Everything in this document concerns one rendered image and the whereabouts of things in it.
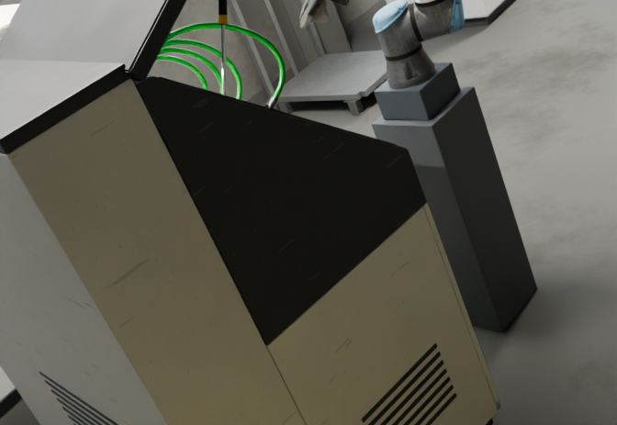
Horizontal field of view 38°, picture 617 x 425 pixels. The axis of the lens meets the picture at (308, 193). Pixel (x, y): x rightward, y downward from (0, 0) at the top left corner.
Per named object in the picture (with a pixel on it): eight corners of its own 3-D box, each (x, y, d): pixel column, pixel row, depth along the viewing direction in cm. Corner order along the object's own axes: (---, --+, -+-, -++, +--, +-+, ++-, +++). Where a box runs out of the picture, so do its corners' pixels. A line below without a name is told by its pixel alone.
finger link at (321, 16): (321, 39, 210) (338, 5, 205) (299, 32, 207) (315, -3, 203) (319, 33, 212) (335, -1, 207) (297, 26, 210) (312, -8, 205)
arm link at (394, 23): (385, 45, 274) (371, 5, 268) (427, 33, 269) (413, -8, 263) (381, 61, 264) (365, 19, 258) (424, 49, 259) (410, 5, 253)
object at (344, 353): (509, 424, 260) (429, 202, 226) (381, 574, 232) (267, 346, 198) (347, 360, 313) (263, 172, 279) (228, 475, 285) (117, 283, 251)
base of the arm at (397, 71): (407, 65, 281) (397, 37, 276) (445, 64, 270) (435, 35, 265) (379, 89, 272) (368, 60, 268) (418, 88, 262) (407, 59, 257)
